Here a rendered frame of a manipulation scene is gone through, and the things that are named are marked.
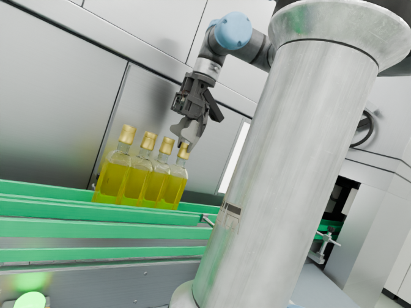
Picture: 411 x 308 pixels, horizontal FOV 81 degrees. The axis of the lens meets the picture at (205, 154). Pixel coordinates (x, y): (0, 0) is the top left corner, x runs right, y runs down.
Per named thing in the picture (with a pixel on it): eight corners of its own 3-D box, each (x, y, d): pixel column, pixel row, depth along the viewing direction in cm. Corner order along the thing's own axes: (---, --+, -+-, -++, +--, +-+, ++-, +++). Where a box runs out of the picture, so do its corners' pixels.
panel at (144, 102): (271, 202, 128) (295, 142, 125) (275, 205, 125) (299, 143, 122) (93, 172, 73) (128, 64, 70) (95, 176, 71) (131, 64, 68)
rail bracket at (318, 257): (295, 257, 119) (312, 215, 117) (327, 280, 106) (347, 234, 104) (290, 257, 116) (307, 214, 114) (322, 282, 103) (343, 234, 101)
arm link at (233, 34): (271, 25, 54) (250, 38, 65) (228, 0, 51) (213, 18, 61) (259, 59, 55) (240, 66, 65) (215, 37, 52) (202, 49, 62)
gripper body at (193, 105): (169, 111, 69) (183, 71, 68) (192, 120, 74) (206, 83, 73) (181, 115, 63) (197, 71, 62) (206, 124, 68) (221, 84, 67)
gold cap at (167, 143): (167, 152, 71) (172, 138, 70) (172, 156, 68) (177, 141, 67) (156, 150, 69) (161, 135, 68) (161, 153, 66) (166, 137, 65)
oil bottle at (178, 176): (160, 226, 77) (183, 164, 75) (168, 235, 73) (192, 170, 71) (144, 225, 74) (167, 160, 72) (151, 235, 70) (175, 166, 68)
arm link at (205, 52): (215, 11, 61) (206, 22, 69) (200, 54, 62) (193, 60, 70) (241, 26, 63) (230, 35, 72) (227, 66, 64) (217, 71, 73)
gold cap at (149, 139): (150, 148, 67) (155, 133, 66) (155, 151, 64) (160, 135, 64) (137, 145, 65) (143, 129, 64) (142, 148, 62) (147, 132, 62)
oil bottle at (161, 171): (143, 224, 74) (166, 159, 72) (150, 234, 70) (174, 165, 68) (126, 223, 71) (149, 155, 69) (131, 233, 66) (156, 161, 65)
